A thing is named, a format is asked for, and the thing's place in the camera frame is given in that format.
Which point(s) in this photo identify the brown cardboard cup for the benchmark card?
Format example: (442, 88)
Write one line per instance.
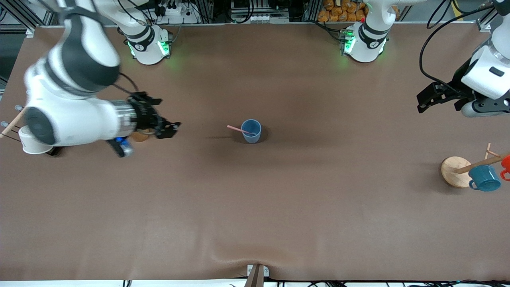
(141, 136)

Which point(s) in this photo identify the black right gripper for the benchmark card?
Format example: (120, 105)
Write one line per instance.
(144, 114)

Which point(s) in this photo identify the metal table clamp bracket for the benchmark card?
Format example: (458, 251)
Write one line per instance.
(257, 275)

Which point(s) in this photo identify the bag of orange bread rolls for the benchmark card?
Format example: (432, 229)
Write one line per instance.
(342, 10)

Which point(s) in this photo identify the aluminium frame profile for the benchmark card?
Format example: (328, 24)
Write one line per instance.
(486, 20)
(20, 18)

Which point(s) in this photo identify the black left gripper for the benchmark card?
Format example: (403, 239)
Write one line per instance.
(456, 84)

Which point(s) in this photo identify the teal ceramic mug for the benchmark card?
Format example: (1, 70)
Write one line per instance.
(484, 178)

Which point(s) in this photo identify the red ceramic mug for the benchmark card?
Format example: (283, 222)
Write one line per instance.
(506, 165)

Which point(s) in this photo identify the white paper cup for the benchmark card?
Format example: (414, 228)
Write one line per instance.
(30, 143)

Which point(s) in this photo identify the light blue plastic cup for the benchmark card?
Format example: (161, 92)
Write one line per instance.
(252, 130)

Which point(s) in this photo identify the wooden rack rod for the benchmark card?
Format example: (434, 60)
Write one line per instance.
(12, 124)

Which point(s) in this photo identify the white power strip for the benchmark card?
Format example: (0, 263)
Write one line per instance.
(175, 14)

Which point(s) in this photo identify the pink chopstick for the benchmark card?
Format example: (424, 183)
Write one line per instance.
(239, 129)

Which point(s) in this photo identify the wooden mug tree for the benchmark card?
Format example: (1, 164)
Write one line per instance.
(454, 171)

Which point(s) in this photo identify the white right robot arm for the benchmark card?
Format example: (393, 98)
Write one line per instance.
(71, 119)

